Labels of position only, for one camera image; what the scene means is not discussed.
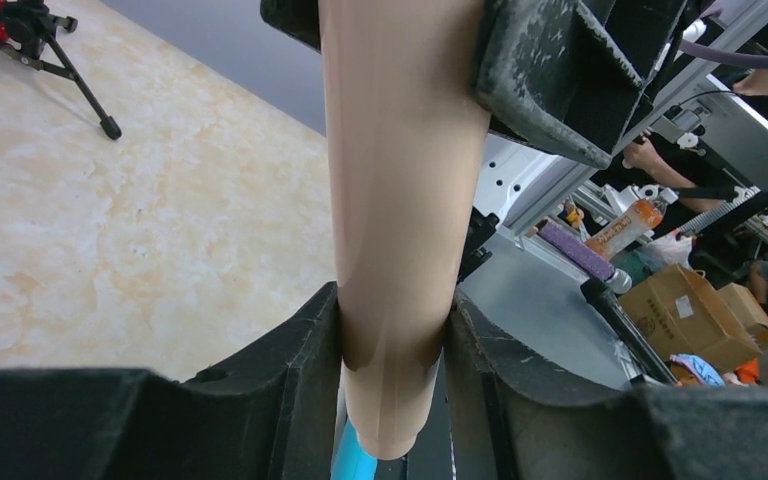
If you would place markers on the light blue microphone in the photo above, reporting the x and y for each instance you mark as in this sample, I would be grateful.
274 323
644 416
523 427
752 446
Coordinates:
350 461

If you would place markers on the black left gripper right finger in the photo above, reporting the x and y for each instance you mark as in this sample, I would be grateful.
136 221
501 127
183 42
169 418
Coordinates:
559 425

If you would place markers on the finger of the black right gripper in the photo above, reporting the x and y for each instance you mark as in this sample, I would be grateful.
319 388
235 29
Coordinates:
567 76
298 19

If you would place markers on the orange drink bottle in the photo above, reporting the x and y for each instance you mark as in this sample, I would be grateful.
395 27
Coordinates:
641 217

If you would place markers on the black shock-mount tripod stand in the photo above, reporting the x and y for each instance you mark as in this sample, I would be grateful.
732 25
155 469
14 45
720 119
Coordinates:
32 29

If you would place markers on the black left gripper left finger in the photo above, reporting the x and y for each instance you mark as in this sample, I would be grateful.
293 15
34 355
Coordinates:
266 412

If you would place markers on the beige microphone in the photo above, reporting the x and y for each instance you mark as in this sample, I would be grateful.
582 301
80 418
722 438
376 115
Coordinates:
406 142

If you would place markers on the brown cardboard box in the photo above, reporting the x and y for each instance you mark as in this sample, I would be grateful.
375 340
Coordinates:
679 312

